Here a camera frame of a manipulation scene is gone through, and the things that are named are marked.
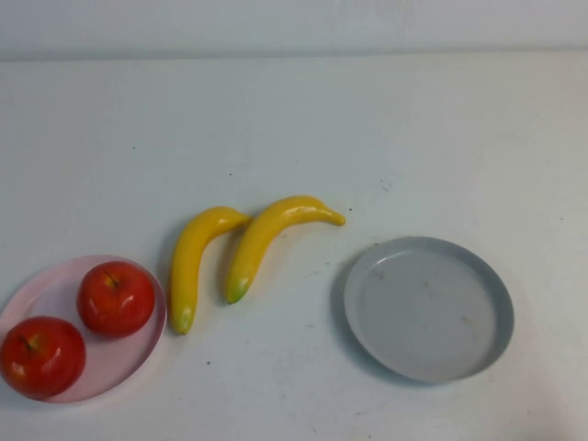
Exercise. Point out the yellow long banana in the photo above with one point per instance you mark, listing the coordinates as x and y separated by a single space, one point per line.
262 239

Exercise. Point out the yellow strongly curved banana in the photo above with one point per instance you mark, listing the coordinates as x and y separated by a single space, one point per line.
188 257

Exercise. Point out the red apple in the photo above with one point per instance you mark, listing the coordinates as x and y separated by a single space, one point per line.
43 363
117 303

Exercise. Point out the blue-grey round plate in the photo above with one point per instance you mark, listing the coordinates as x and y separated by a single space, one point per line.
427 321

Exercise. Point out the pink round plate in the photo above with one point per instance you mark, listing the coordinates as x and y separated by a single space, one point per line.
115 363

